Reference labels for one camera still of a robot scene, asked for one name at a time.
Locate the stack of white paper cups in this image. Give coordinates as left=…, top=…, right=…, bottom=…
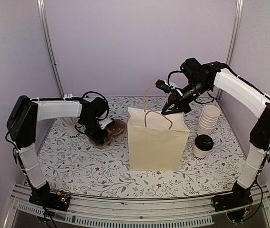
left=197, top=105, right=221, bottom=135

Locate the cream paper bag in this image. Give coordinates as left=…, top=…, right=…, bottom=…
left=126, top=85, right=189, bottom=171

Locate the metal front rail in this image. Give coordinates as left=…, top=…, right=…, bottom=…
left=4, top=184, right=270, bottom=228

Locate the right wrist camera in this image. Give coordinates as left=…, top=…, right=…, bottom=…
left=155, top=79, right=178, bottom=94

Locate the right aluminium frame post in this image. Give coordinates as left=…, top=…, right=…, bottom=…
left=226, top=0, right=244, bottom=66

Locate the floral patterned table mat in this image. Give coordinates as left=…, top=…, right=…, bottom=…
left=38, top=98, right=245, bottom=199

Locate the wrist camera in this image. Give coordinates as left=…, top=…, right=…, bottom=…
left=98, top=118, right=115, bottom=130
left=155, top=79, right=178, bottom=94

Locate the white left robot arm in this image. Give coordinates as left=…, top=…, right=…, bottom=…
left=5, top=93, right=114, bottom=206

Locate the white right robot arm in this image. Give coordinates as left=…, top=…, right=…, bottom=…
left=155, top=58, right=270, bottom=207

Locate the brown cardboard cup carrier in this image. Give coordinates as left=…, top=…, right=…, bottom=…
left=89, top=118, right=127, bottom=149

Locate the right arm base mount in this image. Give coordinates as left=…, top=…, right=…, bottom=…
left=211, top=190, right=253, bottom=223

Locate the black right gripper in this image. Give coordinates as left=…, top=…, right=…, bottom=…
left=161, top=79, right=211, bottom=115

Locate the black plastic cup lid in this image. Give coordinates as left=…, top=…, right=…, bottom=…
left=195, top=134, right=214, bottom=151

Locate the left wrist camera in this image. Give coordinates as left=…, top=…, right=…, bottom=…
left=98, top=118, right=115, bottom=130

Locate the aluminium frame post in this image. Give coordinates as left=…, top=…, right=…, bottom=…
left=37, top=0, right=64, bottom=97
left=226, top=0, right=244, bottom=66

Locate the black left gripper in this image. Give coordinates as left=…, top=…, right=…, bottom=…
left=81, top=116, right=109, bottom=145

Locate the white paper coffee cup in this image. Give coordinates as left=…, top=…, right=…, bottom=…
left=193, top=146, right=210, bottom=160

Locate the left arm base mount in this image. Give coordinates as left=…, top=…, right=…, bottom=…
left=29, top=189, right=70, bottom=211

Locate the left aluminium frame post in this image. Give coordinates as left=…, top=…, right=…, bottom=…
left=37, top=0, right=64, bottom=97

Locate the cup of white straws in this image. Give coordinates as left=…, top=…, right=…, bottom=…
left=61, top=93, right=80, bottom=138

